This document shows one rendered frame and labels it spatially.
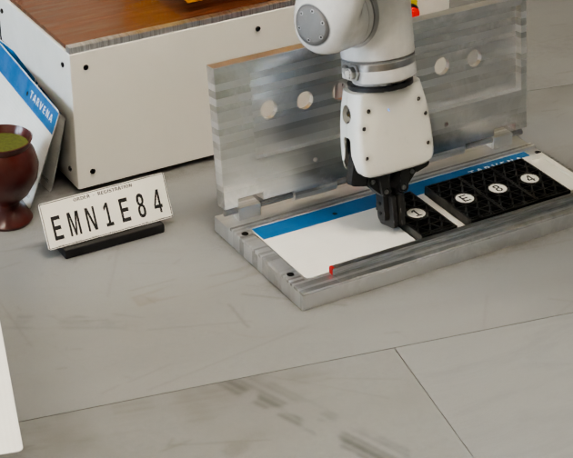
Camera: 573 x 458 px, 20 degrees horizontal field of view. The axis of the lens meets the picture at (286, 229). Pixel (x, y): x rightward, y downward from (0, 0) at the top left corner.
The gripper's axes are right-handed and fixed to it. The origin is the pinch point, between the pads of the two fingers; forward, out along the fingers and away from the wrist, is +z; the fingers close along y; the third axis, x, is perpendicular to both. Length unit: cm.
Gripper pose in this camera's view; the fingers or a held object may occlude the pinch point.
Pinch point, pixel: (391, 208)
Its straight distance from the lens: 193.2
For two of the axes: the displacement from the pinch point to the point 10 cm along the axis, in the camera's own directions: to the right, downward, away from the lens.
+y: 8.7, -2.5, 4.3
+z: 1.0, 9.4, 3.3
